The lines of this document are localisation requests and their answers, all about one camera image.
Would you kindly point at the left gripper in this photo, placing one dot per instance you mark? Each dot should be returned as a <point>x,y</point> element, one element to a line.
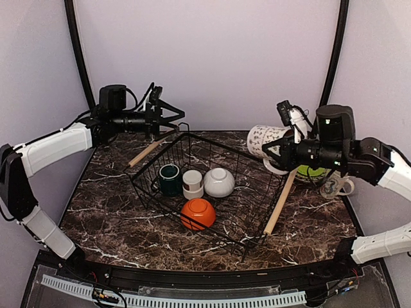
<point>153,117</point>

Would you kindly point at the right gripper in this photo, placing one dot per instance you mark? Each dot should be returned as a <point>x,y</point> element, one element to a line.
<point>287,154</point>

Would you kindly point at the lime green plate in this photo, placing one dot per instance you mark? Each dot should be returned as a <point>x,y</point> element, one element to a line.
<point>306,173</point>

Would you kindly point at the white brown striped cup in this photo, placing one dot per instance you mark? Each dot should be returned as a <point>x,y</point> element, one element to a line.
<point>193,185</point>

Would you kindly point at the dark green cup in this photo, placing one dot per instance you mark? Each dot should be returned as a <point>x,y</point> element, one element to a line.
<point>168,181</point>

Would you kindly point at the tall dragon pattern mug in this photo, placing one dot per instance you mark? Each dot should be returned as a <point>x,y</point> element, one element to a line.
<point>336,185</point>

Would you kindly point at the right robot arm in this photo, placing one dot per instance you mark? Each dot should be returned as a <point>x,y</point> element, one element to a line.
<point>335,147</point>

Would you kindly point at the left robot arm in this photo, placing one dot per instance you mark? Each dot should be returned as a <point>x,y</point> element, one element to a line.
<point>96,127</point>

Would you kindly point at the white ribbed bowl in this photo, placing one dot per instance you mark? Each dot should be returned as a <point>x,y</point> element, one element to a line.
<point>219,182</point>

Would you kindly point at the orange bowl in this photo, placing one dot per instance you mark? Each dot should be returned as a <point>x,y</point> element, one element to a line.
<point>198,214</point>

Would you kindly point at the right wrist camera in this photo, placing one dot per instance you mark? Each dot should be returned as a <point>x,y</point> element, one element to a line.
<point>295,117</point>

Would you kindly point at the right wooden rack handle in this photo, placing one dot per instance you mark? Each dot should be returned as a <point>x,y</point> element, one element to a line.
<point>280,203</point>

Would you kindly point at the wooden rack handle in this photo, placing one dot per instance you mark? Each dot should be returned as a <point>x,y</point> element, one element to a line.
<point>150,148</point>
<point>280,203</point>

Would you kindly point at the black wire dish rack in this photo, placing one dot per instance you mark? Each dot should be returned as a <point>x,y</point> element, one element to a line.
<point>241,217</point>

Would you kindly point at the left wooden rack handle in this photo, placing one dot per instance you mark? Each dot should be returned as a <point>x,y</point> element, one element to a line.
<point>150,148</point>

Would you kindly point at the white slotted cable duct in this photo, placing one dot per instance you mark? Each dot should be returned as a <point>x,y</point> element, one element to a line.
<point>166,297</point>

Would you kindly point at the black front rail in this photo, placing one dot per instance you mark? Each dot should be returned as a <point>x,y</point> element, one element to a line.
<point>304,276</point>

